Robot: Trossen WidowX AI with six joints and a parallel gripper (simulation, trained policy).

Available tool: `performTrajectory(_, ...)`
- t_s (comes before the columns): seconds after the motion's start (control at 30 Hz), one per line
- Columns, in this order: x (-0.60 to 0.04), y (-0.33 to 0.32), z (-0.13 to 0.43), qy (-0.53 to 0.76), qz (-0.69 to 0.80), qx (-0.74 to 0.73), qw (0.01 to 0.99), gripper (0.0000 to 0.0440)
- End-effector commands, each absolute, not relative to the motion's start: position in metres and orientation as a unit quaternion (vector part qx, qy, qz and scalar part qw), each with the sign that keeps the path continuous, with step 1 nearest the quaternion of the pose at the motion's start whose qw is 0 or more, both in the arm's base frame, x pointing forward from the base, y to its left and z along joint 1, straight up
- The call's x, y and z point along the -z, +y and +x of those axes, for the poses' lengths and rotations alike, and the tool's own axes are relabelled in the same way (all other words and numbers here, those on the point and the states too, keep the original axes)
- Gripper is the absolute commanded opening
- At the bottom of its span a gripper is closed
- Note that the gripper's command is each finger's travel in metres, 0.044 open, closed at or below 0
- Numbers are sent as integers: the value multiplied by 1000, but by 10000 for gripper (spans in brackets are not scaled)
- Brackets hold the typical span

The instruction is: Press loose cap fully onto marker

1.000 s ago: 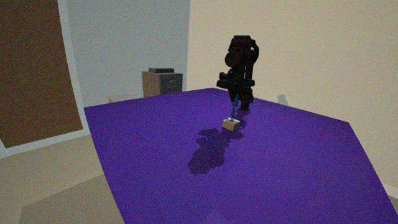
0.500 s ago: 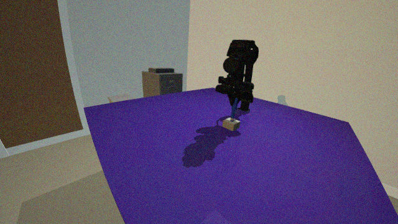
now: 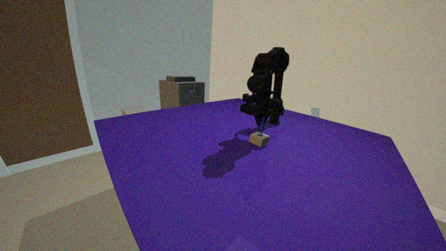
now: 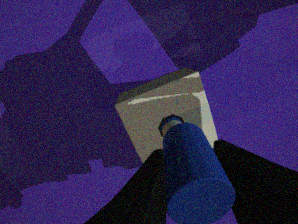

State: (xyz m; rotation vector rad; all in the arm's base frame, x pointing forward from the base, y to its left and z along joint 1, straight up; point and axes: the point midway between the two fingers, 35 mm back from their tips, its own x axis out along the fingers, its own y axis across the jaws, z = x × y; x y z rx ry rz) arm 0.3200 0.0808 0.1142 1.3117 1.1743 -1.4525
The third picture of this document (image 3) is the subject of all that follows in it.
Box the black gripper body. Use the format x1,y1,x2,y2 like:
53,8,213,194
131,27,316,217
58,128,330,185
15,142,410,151
240,89,282,115

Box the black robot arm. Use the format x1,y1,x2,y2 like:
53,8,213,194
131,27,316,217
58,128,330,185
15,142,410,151
243,47,289,125

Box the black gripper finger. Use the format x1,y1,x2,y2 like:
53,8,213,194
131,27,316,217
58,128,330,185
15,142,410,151
254,112,264,126
261,107,275,122

